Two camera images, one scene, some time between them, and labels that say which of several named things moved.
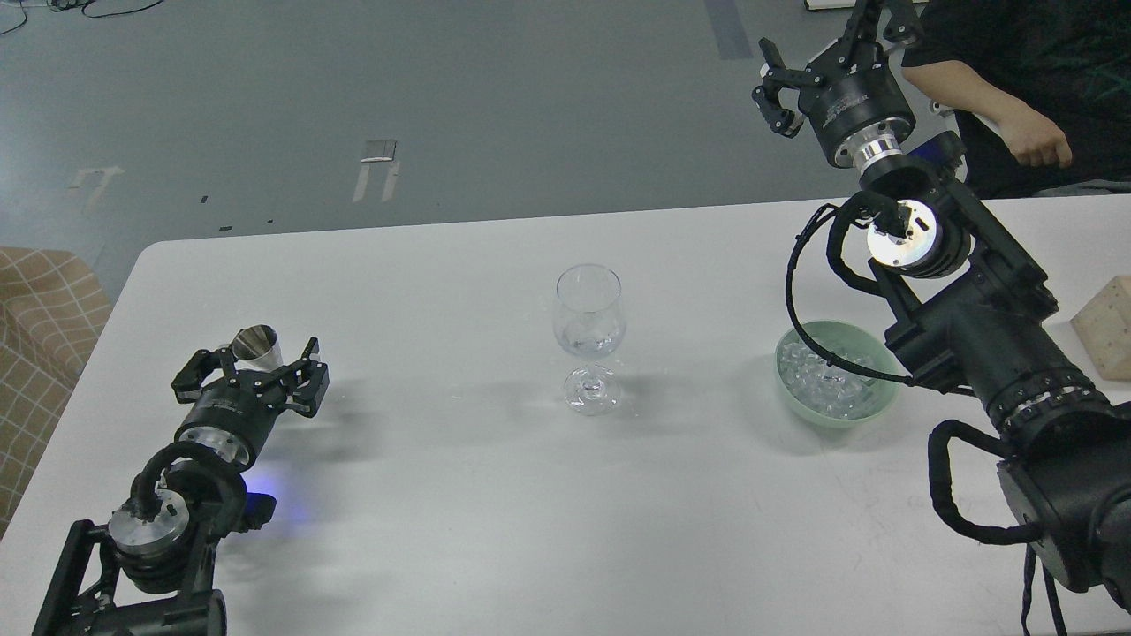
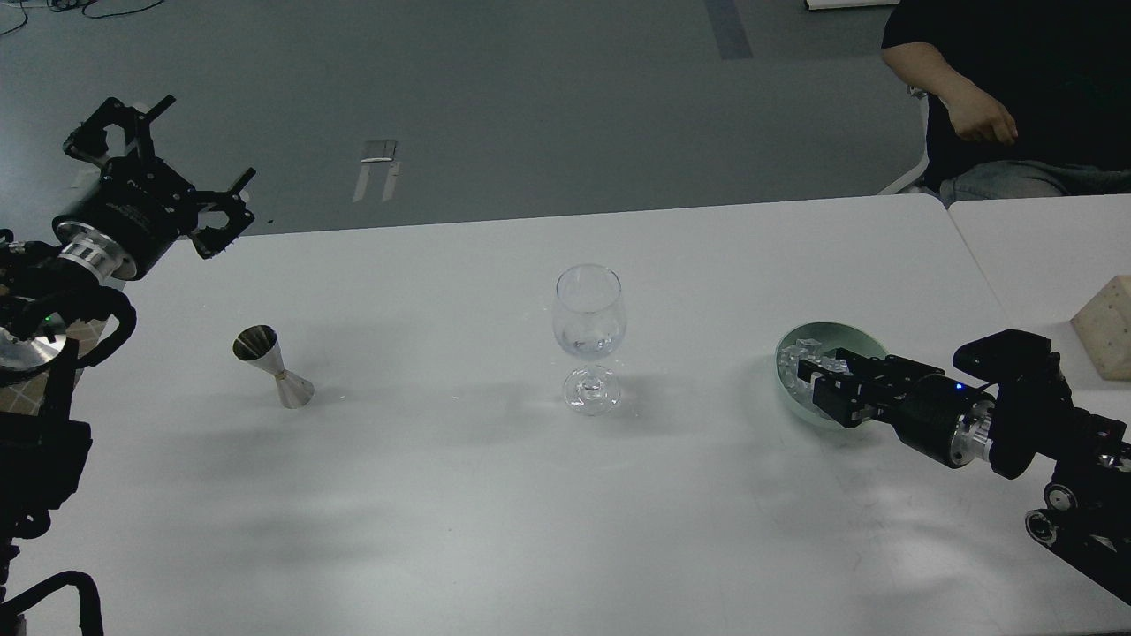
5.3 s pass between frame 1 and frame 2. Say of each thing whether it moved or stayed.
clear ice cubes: stayed
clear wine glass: stayed
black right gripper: moved
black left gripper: moved
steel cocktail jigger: stayed
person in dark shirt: stayed
